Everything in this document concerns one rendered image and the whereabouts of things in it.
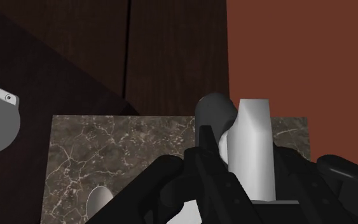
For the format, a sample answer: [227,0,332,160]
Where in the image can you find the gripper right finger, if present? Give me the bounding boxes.
[272,144,358,224]

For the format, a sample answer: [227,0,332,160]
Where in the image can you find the dark wooden cabinet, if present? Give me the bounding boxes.
[0,0,230,117]

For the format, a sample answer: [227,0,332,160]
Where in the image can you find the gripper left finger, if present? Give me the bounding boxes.
[85,125,264,224]

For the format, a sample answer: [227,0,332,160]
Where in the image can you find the marble patterned robot stand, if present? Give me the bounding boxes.
[39,115,312,224]

